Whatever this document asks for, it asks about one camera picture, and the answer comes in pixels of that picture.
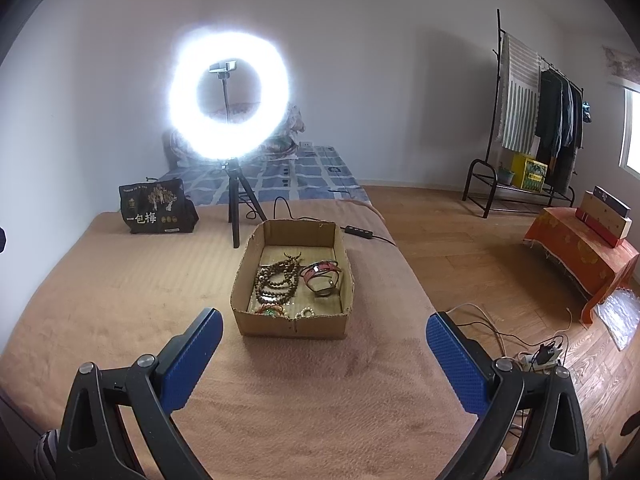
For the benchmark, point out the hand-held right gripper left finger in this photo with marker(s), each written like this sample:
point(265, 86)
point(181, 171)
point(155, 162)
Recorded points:
point(192, 360)

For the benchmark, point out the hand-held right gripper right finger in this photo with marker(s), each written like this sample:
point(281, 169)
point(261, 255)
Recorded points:
point(457, 365)

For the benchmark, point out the cardboard box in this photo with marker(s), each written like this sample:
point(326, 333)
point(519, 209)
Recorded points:
point(290, 325)

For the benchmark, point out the white power strip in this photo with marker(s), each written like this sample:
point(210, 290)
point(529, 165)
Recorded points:
point(542, 357)

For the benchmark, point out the beige blanket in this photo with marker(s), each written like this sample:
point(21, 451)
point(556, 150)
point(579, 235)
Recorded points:
point(125, 285)

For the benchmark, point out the black printed bag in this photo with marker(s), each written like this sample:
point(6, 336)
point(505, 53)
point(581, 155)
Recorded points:
point(155, 210)

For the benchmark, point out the orange cloth covered table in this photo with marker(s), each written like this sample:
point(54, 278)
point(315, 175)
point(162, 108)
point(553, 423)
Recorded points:
point(580, 255)

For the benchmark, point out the black tripod stand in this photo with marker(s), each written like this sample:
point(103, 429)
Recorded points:
point(234, 200)

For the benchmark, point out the clear plastic bag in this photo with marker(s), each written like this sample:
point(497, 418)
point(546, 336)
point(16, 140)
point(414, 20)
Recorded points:
point(620, 315)

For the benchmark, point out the black metal clothes rack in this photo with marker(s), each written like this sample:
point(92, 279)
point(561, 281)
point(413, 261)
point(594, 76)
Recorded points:
point(480, 180)

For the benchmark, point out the green plant pot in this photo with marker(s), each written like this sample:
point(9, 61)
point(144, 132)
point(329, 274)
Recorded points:
point(506, 176)

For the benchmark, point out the tan and red box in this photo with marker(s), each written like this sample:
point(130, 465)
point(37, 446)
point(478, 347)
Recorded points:
point(600, 222)

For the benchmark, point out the yellow boxes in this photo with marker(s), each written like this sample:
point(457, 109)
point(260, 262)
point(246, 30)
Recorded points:
point(527, 172)

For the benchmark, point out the blue plaid bed sheet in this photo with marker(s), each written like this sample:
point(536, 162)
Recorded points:
point(310, 170)

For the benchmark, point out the dark blue box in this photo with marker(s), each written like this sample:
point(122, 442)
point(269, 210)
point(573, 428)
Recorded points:
point(612, 200)

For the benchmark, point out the dark hanging clothes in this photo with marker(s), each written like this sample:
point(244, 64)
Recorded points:
point(557, 120)

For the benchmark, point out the striped hanging cloth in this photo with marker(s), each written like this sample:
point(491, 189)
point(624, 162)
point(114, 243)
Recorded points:
point(520, 95)

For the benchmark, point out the window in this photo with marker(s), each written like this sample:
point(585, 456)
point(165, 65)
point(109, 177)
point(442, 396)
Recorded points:
point(632, 130)

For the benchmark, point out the wall hanging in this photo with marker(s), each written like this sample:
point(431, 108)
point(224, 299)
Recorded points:
point(622, 65)

